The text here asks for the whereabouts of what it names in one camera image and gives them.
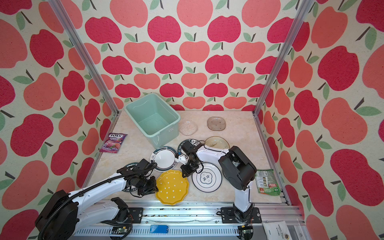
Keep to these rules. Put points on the white plate black flower emblem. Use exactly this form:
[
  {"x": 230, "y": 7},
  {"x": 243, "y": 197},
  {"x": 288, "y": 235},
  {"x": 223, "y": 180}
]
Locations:
[{"x": 207, "y": 178}]

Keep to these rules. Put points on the large green rim lettered plate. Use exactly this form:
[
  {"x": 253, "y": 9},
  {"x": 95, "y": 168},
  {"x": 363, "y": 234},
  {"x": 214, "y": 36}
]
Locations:
[{"x": 129, "y": 186}]

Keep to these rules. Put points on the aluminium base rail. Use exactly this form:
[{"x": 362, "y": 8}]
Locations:
[{"x": 198, "y": 221}]

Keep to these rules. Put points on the beige ceramic bowl plate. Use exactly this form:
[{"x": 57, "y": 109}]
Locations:
[{"x": 217, "y": 143}]

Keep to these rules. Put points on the clear glass plate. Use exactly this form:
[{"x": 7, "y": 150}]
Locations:
[{"x": 188, "y": 128}]

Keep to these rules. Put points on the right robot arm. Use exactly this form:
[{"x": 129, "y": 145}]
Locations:
[{"x": 240, "y": 172}]

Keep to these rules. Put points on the small green rim lettered plate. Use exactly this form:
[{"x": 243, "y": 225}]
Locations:
[{"x": 189, "y": 147}]

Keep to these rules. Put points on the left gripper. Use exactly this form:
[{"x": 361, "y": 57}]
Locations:
[{"x": 153, "y": 189}]

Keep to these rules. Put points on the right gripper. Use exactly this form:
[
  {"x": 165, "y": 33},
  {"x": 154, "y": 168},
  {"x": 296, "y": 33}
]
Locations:
[{"x": 184, "y": 173}]

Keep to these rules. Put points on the purple candy bag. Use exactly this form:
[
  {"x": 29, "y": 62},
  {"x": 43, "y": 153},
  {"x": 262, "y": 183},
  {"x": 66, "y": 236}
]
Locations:
[{"x": 112, "y": 143}]

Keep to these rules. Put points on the left aluminium frame post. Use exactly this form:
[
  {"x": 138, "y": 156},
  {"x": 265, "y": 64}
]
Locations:
[{"x": 70, "y": 29}]

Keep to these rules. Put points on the white paper sheet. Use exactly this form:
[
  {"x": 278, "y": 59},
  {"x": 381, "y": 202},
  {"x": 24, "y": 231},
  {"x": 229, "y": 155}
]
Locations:
[{"x": 277, "y": 231}]

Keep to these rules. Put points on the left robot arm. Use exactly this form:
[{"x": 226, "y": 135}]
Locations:
[{"x": 66, "y": 213}]

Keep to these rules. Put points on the blue label block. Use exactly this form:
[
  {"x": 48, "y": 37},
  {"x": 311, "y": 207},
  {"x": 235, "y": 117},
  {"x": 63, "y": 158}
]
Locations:
[{"x": 159, "y": 229}]

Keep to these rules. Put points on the right aluminium frame post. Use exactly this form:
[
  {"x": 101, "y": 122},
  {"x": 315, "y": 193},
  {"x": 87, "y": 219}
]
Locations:
[{"x": 286, "y": 47}]

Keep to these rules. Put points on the green snack packet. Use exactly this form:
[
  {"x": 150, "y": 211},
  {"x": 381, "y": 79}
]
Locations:
[{"x": 267, "y": 183}]

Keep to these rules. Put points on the aluminium frame post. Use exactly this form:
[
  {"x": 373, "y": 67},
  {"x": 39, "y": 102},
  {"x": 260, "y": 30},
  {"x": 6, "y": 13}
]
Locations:
[
  {"x": 70, "y": 29},
  {"x": 286, "y": 47}
]

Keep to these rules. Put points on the yellow polka dot plate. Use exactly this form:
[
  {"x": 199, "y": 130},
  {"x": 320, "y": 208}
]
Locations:
[{"x": 173, "y": 188}]

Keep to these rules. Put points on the red and green ringed plate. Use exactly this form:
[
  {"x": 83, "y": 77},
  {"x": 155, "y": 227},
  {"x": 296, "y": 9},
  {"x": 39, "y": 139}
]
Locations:
[{"x": 165, "y": 157}]

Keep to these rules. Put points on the mint green plastic bin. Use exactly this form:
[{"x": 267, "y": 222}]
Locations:
[{"x": 155, "y": 118}]

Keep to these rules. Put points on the smoky brown glass plate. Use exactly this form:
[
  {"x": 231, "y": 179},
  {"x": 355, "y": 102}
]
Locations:
[{"x": 216, "y": 123}]

